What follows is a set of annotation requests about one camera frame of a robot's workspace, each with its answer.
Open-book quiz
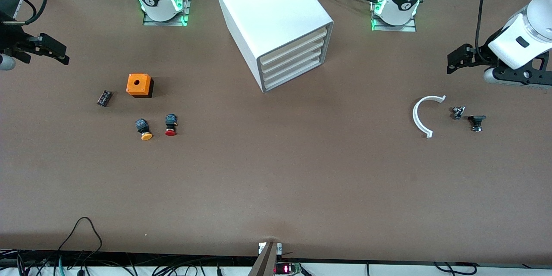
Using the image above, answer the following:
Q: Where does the red mushroom push button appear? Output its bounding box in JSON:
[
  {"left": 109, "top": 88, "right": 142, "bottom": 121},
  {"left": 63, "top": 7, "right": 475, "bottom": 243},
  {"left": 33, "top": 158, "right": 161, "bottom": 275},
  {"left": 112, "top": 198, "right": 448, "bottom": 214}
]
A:
[{"left": 165, "top": 114, "right": 179, "bottom": 137}]

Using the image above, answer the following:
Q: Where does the thin black looped cable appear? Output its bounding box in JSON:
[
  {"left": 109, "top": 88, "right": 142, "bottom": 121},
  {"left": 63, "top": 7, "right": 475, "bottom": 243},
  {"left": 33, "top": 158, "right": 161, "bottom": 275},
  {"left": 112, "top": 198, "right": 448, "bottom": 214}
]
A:
[{"left": 57, "top": 216, "right": 103, "bottom": 264}]

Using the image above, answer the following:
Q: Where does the circuit board with red display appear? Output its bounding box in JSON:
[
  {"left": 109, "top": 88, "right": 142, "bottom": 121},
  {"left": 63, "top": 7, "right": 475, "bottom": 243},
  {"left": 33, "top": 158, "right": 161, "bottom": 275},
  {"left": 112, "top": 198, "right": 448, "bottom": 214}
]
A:
[{"left": 274, "top": 262, "right": 303, "bottom": 276}]

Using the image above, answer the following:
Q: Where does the orange box with hole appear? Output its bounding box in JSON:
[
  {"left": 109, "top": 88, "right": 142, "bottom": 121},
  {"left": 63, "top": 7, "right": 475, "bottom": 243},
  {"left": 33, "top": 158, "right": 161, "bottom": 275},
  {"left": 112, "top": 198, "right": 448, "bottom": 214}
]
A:
[{"left": 126, "top": 73, "right": 154, "bottom": 98}]

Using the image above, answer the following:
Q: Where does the white curved plastic piece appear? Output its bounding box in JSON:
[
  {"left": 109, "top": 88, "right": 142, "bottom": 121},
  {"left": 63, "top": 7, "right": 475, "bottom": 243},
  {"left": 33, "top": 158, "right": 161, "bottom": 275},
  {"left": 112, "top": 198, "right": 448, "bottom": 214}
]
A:
[{"left": 413, "top": 95, "right": 447, "bottom": 139}]

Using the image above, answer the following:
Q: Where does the small black flat switch part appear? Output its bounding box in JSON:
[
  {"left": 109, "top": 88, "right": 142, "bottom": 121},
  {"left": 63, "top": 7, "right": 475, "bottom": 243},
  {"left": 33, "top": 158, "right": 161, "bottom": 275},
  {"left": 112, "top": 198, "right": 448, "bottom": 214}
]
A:
[{"left": 468, "top": 115, "right": 487, "bottom": 132}]

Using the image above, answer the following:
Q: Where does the white plastic drawer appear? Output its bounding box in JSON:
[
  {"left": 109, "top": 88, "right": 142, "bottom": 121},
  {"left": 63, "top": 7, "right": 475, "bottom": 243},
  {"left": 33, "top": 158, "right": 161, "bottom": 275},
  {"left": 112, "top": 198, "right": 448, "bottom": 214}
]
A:
[
  {"left": 260, "top": 28, "right": 328, "bottom": 66},
  {"left": 263, "top": 48, "right": 324, "bottom": 83},
  {"left": 264, "top": 57, "right": 323, "bottom": 91},
  {"left": 261, "top": 39, "right": 326, "bottom": 75}
]

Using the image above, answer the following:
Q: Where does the metal camera mount bar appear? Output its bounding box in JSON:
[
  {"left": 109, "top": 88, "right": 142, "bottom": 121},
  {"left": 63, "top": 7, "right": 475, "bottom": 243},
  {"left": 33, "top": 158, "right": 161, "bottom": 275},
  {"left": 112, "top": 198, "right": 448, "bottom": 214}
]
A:
[{"left": 248, "top": 241, "right": 283, "bottom": 276}]

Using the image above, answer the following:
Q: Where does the white drawer cabinet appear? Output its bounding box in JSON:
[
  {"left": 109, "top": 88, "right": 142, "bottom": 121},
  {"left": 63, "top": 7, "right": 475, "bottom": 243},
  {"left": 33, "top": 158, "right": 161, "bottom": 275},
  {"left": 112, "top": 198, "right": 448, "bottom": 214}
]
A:
[{"left": 213, "top": 0, "right": 335, "bottom": 94}]

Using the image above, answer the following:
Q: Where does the yellow mushroom push button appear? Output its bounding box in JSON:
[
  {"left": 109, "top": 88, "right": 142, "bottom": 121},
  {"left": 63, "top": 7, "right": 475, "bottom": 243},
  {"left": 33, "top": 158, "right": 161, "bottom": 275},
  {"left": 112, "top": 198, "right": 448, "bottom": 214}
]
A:
[{"left": 135, "top": 119, "right": 154, "bottom": 141}]

